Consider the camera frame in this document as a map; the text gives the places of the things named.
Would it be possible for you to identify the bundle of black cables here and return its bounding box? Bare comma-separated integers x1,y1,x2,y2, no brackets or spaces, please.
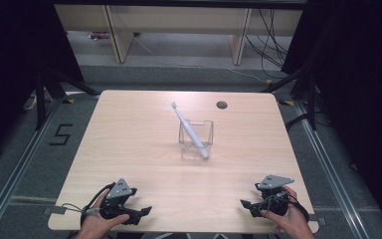
244,9,290,79

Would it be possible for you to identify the light wooden shelf unit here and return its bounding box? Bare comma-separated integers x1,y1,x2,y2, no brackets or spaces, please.
54,4,304,67

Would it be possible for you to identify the black curtain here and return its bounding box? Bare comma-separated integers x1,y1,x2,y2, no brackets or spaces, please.
0,0,85,167
280,0,382,230

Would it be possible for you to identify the aluminium floor rail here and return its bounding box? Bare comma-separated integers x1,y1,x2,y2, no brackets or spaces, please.
292,99,371,239
0,98,64,239

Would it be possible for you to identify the black metal stand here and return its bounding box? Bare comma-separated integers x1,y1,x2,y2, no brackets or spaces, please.
34,64,101,131
261,64,320,131

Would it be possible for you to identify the white electric toothbrush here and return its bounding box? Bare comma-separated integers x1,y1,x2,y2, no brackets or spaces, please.
170,101,210,159

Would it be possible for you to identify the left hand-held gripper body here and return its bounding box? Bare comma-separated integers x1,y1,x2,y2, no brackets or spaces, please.
98,177,138,221

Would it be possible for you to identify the purple object on floor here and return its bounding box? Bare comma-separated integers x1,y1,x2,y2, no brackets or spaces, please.
89,31,111,42

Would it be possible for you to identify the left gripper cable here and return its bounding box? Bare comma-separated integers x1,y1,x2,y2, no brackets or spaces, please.
61,181,117,227

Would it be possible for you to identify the thick black floor cable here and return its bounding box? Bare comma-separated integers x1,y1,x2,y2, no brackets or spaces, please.
284,111,326,132

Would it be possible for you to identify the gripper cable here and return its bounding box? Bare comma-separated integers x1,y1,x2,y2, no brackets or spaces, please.
267,190,310,224
61,181,117,227

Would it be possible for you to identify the person's right hand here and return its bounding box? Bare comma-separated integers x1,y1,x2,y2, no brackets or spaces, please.
260,185,315,239

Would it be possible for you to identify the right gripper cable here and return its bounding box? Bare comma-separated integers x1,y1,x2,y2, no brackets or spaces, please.
267,190,310,224

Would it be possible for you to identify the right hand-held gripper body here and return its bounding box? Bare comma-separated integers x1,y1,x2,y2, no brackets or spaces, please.
254,174,295,217

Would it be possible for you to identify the person's left hand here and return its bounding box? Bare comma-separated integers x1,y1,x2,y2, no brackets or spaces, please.
75,189,131,239

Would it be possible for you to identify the clear plastic holder box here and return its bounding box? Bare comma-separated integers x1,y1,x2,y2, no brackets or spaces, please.
178,119,215,160

